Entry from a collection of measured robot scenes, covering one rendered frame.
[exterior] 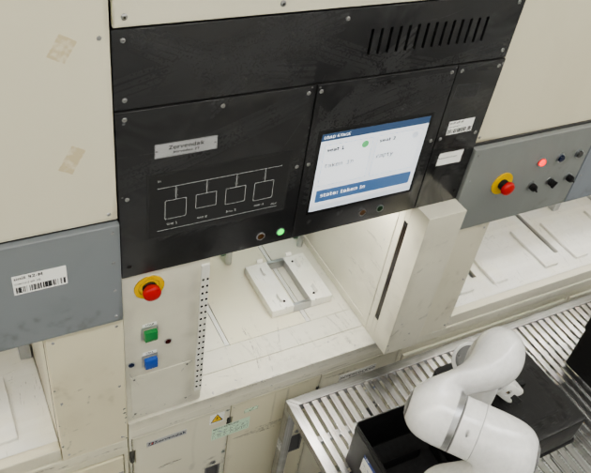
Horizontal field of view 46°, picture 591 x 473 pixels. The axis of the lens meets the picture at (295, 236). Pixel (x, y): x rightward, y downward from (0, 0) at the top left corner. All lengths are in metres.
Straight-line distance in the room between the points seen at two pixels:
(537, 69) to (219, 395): 1.16
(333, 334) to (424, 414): 0.99
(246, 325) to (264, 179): 0.76
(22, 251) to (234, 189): 0.42
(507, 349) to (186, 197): 0.67
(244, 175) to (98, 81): 0.38
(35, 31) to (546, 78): 1.19
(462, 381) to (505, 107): 0.79
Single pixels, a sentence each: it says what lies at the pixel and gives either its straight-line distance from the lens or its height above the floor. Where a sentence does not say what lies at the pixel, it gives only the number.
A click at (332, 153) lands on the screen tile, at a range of 1.52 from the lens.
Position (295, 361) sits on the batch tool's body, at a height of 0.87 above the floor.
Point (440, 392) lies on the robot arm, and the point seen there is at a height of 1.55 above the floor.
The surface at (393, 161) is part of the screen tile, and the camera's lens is 1.64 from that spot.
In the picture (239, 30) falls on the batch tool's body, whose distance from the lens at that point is 1.26.
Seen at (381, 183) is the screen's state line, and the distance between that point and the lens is 1.66.
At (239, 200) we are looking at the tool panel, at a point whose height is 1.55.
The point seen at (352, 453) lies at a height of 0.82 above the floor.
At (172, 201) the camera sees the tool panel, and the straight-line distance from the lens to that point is 1.41.
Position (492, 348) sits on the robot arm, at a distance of 1.27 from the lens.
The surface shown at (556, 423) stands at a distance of 1.94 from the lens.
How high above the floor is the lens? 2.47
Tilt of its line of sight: 41 degrees down
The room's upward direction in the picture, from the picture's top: 10 degrees clockwise
